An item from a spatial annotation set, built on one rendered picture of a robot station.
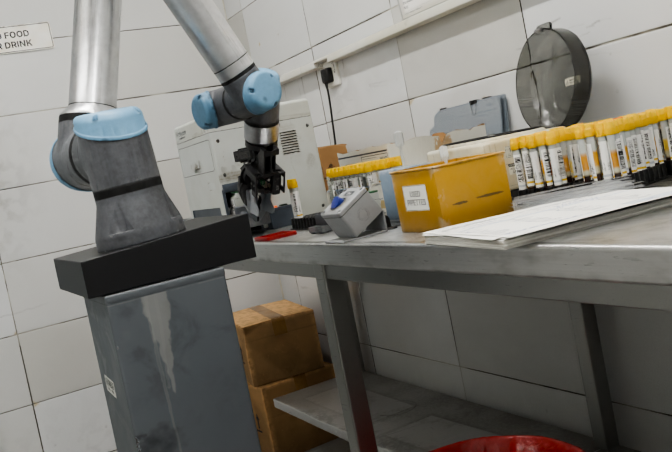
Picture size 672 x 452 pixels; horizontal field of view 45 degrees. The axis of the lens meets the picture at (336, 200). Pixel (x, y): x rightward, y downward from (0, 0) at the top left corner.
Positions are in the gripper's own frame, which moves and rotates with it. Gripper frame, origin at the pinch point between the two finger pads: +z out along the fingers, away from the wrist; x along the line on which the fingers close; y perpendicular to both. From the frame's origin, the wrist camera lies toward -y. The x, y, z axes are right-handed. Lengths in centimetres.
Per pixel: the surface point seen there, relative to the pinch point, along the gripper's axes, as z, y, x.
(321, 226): -13.6, 30.2, -0.2
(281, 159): -6.0, -12.5, 12.5
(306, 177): -1.2, -9.8, 18.2
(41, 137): 37, -139, -22
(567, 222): -49, 91, -3
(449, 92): -18, -9, 60
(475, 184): -39, 65, 6
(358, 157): -11.3, 3.0, 24.8
